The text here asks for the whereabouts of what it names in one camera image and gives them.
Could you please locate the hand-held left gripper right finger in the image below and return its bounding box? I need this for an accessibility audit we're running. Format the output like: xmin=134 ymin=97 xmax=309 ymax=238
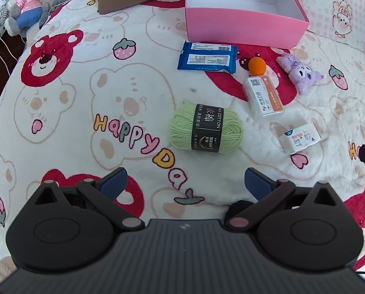
xmin=225 ymin=168 xmax=345 ymax=230

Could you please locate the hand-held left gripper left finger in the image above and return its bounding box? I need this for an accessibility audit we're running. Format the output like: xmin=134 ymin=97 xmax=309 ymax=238
xmin=26 ymin=167 xmax=145 ymax=232

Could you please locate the small white tissue packet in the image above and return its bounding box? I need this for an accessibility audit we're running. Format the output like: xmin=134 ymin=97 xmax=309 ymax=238
xmin=277 ymin=122 xmax=322 ymax=156

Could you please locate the green yarn ball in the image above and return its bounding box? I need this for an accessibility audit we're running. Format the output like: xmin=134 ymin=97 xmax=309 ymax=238
xmin=169 ymin=102 xmax=243 ymax=154

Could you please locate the white and orange mask pack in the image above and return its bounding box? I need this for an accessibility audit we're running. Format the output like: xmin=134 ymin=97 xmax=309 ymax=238
xmin=242 ymin=76 xmax=284 ymax=117

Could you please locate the purple plush toy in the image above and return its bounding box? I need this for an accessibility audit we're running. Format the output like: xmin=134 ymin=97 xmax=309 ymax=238
xmin=276 ymin=53 xmax=324 ymax=95

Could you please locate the orange makeup sponge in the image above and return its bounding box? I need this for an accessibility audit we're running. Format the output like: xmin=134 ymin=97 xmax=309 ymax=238
xmin=248 ymin=57 xmax=266 ymax=76

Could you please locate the blue wet wipes pack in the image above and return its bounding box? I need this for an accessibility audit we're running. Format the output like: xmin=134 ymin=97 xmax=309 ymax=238
xmin=177 ymin=41 xmax=238 ymax=74

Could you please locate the pink cardboard box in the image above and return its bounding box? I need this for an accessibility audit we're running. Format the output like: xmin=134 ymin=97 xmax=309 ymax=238
xmin=185 ymin=0 xmax=310 ymax=49

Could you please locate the pink checked pillow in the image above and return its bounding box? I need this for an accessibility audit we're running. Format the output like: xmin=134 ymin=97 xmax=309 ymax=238
xmin=289 ymin=0 xmax=365 ymax=65

